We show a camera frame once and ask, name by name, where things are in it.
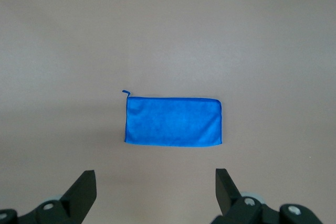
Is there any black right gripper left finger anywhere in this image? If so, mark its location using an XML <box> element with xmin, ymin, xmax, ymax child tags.
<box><xmin>0</xmin><ymin>170</ymin><xmax>97</xmax><ymax>224</ymax></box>

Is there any blue microfiber towel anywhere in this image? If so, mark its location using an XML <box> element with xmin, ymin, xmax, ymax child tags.
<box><xmin>122</xmin><ymin>90</ymin><xmax>223</xmax><ymax>147</ymax></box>

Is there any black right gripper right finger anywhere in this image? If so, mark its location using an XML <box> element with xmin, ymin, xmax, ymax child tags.
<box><xmin>211</xmin><ymin>168</ymin><xmax>322</xmax><ymax>224</ymax></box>

